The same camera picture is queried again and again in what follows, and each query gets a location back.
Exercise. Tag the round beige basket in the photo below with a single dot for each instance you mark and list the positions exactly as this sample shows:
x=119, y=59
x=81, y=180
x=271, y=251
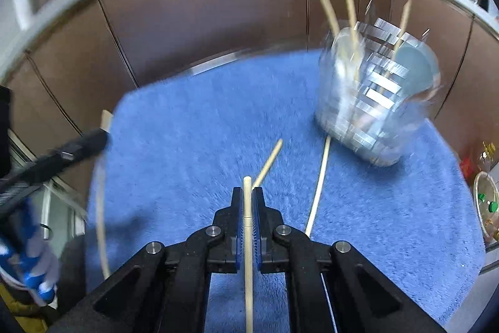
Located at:
x=485, y=208

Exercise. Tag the person's left hand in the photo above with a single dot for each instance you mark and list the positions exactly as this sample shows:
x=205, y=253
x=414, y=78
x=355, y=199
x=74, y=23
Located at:
x=43, y=262

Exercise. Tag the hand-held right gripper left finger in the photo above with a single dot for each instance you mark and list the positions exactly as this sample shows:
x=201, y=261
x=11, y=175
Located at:
x=235, y=239

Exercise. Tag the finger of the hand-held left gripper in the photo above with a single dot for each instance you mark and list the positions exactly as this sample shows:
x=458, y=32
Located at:
x=74, y=151

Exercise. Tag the light blue plastic spoon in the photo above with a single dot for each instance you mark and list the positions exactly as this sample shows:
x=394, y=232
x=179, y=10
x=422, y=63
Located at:
x=417, y=71

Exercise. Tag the yellow cooking oil bottle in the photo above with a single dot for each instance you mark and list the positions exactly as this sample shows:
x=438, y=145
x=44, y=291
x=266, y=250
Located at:
x=487, y=155

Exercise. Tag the pink plastic spoon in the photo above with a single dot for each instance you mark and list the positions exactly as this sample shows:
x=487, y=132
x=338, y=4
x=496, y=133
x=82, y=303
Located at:
x=345, y=54

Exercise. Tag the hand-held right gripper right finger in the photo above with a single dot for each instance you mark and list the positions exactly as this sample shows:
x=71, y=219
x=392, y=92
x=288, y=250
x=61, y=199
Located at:
x=259, y=239

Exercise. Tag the blue fluffy mat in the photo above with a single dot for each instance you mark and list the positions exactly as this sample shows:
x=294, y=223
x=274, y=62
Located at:
x=195, y=142

